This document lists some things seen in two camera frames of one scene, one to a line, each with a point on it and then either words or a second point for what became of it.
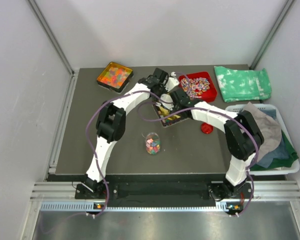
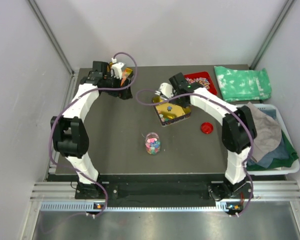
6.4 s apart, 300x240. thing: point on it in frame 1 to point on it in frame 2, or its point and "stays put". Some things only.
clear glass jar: [153, 143] stays put
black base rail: [197, 187] stays put
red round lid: [206, 128] stays put
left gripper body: [162, 88] to [121, 94]
